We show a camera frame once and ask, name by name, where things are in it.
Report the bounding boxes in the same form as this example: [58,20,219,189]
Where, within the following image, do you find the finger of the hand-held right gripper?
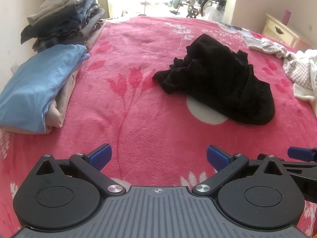
[288,147,317,161]
[279,160,317,179]

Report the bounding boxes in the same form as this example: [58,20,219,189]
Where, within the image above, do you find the stack of folded clothes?
[20,0,107,54]

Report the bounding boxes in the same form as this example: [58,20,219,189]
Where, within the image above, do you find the pink floral blanket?
[0,16,317,238]

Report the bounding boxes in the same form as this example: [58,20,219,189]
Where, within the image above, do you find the plastic bag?
[203,5,226,21]

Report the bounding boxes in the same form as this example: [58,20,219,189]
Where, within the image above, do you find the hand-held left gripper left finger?
[35,143,125,195]

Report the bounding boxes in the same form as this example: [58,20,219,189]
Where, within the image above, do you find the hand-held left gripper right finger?
[192,145,289,196]

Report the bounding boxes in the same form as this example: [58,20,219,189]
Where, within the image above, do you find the checkered cloth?
[244,35,314,90]

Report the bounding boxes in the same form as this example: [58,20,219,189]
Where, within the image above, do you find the beige folded garment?
[0,52,88,135]

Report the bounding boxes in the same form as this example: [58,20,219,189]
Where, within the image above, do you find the blue folded garment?
[0,44,91,133]

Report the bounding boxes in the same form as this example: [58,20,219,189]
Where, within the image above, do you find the cream nightstand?
[263,13,300,47]

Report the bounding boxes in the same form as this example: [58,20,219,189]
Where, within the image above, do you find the black t-shirt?
[152,33,276,126]

